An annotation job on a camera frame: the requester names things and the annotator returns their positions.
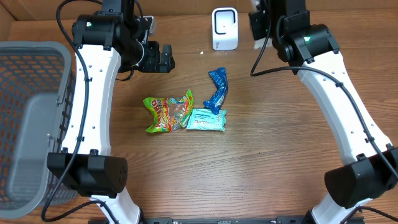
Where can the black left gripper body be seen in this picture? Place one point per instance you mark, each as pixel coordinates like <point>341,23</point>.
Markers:
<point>152,63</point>

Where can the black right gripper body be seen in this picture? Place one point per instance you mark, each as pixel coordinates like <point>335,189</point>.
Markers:
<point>260,22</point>

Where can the colourful gummy candy bag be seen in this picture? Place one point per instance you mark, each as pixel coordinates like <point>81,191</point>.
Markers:
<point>169,114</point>

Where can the blue snack wrapper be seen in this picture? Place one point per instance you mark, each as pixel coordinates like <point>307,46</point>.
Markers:
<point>220,80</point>

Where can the teal wet wipes pack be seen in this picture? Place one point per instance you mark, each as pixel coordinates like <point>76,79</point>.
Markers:
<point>205,120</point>

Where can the white tube gold cap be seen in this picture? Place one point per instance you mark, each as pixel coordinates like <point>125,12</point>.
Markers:
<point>259,44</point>

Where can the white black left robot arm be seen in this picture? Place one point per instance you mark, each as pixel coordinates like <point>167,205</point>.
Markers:
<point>110,41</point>

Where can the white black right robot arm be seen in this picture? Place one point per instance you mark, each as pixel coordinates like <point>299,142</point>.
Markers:
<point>311,51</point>

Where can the white barcode scanner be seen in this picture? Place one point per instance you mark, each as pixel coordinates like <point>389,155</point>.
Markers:
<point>225,33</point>

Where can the grey plastic mesh basket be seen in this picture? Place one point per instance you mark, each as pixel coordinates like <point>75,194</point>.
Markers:
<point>37,87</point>

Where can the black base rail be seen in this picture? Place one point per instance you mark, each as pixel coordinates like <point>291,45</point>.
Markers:
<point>297,219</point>

